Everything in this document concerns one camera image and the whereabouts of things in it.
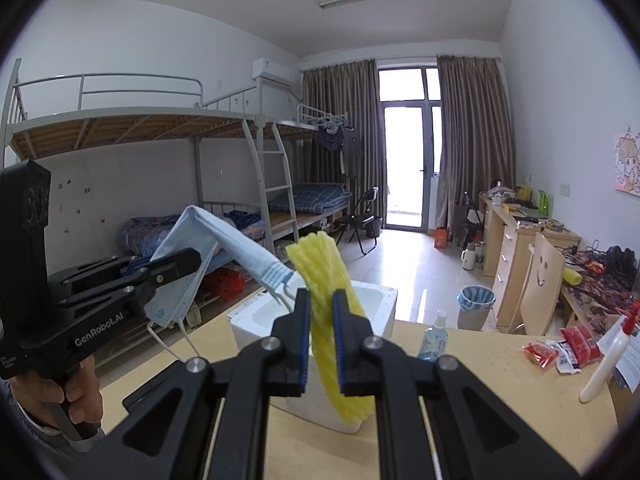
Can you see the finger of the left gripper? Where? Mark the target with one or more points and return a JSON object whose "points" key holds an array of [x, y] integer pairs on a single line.
{"points": [[163, 270]]}

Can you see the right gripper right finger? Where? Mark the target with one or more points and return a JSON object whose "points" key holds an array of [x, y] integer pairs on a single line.
{"points": [[366, 364]]}

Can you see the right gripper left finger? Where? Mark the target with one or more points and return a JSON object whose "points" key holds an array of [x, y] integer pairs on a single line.
{"points": [[274, 345]]}

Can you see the light blue face mask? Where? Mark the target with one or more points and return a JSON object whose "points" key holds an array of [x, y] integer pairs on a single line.
{"points": [[205, 233]]}

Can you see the yellow foam net sleeve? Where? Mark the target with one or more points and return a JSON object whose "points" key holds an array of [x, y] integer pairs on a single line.
{"points": [[317, 260]]}

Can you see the person's left hand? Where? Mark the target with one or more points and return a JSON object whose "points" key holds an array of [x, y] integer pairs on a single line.
{"points": [[82, 392]]}

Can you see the blue plaid quilt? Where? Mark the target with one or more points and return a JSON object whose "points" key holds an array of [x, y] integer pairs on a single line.
{"points": [[142, 235]]}

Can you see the blue lined trash bin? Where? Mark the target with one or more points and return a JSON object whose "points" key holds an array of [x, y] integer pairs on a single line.
{"points": [[475, 302]]}

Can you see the metal bunk bed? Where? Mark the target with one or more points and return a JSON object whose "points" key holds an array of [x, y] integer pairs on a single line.
{"points": [[121, 146]]}

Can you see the black folding chair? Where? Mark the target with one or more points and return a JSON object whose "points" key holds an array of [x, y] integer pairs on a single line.
{"points": [[362, 219]]}

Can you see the white thermos jug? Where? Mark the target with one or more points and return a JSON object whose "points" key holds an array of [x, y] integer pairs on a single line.
{"points": [[468, 257]]}

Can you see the orange bag on floor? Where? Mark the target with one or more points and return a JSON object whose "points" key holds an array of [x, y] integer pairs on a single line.
{"points": [[441, 237]]}

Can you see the white red snack packet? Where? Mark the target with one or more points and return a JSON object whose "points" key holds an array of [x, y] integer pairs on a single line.
{"points": [[565, 362]]}

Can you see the light wooden desk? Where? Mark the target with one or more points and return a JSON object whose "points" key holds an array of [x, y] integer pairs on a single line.
{"points": [[507, 255]]}

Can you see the smiley face wooden chair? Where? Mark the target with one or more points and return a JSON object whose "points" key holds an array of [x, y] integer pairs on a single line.
{"points": [[542, 287]]}

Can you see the left brown curtain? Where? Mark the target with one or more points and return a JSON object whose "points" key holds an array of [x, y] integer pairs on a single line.
{"points": [[353, 153]]}

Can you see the brown curtain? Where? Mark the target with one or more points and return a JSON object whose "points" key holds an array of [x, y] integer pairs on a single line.
{"points": [[353, 153], [478, 145]]}

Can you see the large red snack bag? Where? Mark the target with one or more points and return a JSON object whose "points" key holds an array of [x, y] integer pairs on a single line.
{"points": [[583, 345]]}

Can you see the yellow bottle on desk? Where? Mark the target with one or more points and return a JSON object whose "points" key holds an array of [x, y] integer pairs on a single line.
{"points": [[571, 277]]}

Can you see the white air conditioner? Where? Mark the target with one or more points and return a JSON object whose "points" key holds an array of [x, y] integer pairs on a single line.
{"points": [[272, 71]]}

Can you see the white lotion pump bottle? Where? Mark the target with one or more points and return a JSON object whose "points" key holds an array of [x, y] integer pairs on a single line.
{"points": [[599, 377]]}

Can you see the right brown curtain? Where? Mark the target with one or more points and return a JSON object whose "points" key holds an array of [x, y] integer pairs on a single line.
{"points": [[478, 145]]}

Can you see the white paper sheet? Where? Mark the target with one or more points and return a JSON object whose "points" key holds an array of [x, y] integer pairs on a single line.
{"points": [[621, 353]]}

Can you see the glass balcony door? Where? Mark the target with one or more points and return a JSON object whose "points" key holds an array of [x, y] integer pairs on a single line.
{"points": [[412, 111]]}

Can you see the black headphones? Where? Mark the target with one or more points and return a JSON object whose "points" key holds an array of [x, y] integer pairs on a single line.
{"points": [[621, 262]]}

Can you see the pink cartoon wall picture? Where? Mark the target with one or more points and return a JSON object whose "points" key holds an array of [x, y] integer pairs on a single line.
{"points": [[627, 160]]}

